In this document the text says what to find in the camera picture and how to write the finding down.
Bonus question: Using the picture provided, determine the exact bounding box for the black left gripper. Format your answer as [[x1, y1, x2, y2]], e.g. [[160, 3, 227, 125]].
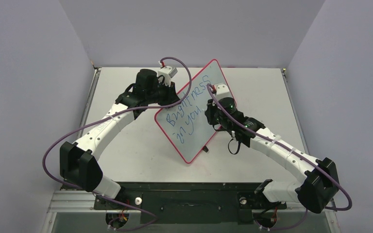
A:
[[146, 79, 180, 108]]

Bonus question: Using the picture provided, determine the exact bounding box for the pink framed whiteboard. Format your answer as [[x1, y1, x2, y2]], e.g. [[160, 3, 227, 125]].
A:
[[154, 59, 229, 164]]

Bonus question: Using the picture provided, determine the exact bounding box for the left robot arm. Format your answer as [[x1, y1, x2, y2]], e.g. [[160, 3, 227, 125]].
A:
[[60, 66, 180, 209]]

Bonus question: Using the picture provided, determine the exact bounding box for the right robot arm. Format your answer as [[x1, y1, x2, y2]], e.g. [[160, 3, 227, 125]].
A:
[[204, 97, 339, 214]]

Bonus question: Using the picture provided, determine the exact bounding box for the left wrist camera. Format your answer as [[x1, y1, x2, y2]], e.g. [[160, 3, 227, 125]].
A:
[[157, 66, 178, 86]]

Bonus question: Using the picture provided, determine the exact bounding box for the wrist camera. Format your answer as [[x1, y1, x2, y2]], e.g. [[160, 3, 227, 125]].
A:
[[157, 66, 178, 86], [212, 83, 232, 100]]

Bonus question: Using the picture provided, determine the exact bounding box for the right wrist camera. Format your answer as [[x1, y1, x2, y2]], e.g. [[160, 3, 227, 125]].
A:
[[212, 83, 232, 100]]

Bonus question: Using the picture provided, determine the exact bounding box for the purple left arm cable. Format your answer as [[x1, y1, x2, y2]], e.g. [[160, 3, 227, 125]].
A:
[[42, 57, 193, 232]]

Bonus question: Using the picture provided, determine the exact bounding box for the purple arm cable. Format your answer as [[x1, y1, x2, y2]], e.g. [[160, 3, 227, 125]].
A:
[[42, 57, 193, 232], [206, 83, 353, 232]]

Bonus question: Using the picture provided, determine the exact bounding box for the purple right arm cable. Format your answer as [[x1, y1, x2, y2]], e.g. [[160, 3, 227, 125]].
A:
[[206, 83, 353, 232]]

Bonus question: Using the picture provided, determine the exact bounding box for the black table front rail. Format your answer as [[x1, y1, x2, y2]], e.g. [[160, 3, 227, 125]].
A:
[[90, 182, 289, 229]]

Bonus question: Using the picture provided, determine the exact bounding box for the aluminium frame rail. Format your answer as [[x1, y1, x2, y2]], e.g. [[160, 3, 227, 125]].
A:
[[46, 189, 99, 214]]

